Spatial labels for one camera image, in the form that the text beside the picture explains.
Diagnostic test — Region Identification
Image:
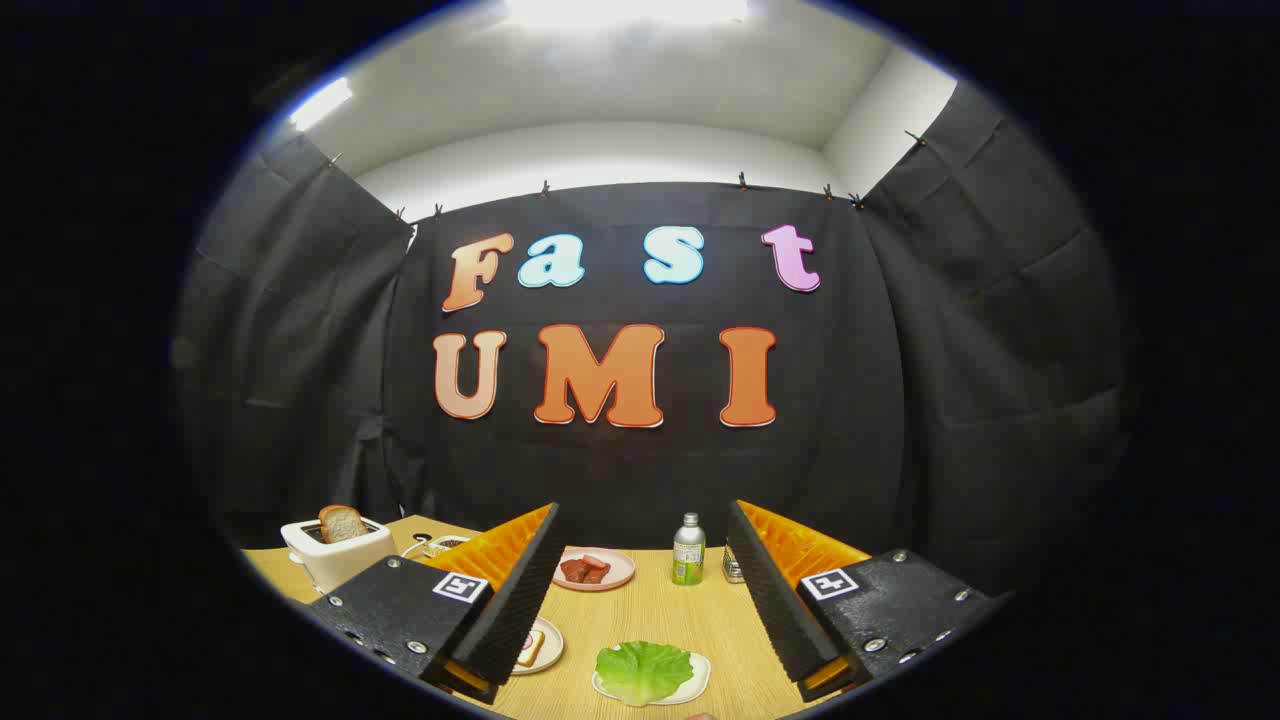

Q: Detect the white square plate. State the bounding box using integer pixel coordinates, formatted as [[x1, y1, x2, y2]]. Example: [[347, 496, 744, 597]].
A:
[[592, 650, 712, 707]]

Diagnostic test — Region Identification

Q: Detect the black backdrop cloth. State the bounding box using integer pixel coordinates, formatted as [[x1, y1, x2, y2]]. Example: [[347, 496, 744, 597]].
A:
[[170, 80, 1136, 601]]

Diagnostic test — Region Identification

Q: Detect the white toaster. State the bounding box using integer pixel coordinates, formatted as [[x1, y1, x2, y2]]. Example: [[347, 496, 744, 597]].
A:
[[280, 518, 398, 596]]

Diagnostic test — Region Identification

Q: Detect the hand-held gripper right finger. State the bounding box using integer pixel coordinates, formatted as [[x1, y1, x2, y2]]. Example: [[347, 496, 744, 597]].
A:
[[725, 499, 1001, 703]]

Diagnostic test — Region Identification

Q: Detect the green label metal bottle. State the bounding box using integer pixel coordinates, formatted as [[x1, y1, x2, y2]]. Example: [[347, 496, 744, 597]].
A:
[[671, 513, 707, 586]]

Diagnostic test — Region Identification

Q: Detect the round white plate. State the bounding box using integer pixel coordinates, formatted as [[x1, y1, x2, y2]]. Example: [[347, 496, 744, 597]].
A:
[[512, 615, 565, 676]]

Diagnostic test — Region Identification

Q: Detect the toasted bread slice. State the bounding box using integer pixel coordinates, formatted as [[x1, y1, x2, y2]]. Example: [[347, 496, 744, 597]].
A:
[[318, 505, 369, 545]]

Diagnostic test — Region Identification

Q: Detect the pink plate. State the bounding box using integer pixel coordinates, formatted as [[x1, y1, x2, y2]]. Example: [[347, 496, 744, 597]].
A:
[[553, 547, 636, 592]]

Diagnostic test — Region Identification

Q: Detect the green lettuce leaf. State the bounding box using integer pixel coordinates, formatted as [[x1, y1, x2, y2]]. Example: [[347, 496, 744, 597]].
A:
[[596, 641, 695, 707]]

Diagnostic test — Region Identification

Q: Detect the ceiling light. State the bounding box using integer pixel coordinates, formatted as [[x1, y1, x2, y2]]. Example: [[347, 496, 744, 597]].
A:
[[500, 0, 751, 29], [288, 78, 354, 133]]

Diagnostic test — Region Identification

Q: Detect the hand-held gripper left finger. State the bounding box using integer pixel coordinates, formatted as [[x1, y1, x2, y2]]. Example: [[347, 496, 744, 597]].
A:
[[305, 502, 561, 706]]

